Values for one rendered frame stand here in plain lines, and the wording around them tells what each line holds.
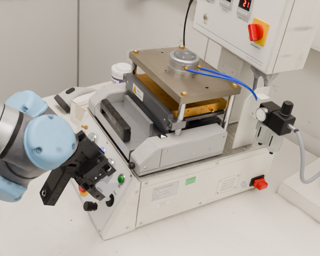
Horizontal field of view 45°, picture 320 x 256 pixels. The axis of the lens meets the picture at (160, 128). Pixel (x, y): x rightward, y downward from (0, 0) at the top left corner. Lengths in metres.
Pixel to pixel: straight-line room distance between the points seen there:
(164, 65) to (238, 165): 0.34
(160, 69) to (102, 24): 1.36
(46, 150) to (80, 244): 0.48
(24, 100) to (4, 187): 0.16
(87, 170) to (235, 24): 0.53
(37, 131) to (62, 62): 2.06
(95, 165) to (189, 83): 0.30
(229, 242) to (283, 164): 0.44
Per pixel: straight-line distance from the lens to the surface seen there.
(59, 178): 0.84
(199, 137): 0.95
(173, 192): 1.00
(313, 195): 1.23
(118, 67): 1.48
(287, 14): 0.93
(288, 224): 1.17
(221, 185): 1.11
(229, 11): 1.06
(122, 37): 2.19
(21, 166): 0.60
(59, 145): 0.56
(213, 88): 0.94
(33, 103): 0.72
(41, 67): 2.55
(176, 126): 0.91
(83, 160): 0.85
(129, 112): 1.05
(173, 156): 0.92
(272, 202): 1.22
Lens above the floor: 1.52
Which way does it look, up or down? 33 degrees down
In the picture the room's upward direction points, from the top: 8 degrees clockwise
